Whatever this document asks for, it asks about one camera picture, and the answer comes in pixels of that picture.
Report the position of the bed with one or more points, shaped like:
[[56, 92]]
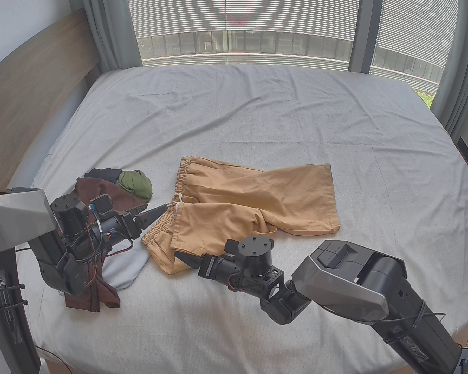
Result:
[[296, 123]]

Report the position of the green garment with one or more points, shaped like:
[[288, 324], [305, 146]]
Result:
[[134, 185]]

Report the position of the window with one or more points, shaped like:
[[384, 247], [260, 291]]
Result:
[[296, 6]]

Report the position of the tan shorts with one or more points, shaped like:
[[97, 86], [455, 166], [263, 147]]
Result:
[[257, 193]]

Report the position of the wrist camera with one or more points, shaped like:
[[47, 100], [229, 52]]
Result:
[[101, 204], [231, 247]]

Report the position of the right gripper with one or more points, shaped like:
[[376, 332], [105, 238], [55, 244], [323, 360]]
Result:
[[220, 269]]

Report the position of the brown garment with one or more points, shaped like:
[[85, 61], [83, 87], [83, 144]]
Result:
[[105, 193]]

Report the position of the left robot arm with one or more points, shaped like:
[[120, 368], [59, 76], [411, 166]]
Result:
[[19, 216]]

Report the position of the pale blue garment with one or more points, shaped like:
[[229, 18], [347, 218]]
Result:
[[124, 267]]

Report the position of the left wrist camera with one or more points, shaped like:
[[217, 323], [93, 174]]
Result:
[[101, 204]]

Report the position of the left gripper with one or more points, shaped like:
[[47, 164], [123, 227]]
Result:
[[123, 226]]

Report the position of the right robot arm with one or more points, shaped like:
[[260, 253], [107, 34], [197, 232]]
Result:
[[343, 279]]

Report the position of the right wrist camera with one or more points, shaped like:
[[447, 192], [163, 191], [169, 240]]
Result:
[[231, 247]]

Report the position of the black garment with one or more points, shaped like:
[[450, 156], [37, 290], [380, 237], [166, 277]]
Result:
[[101, 174]]

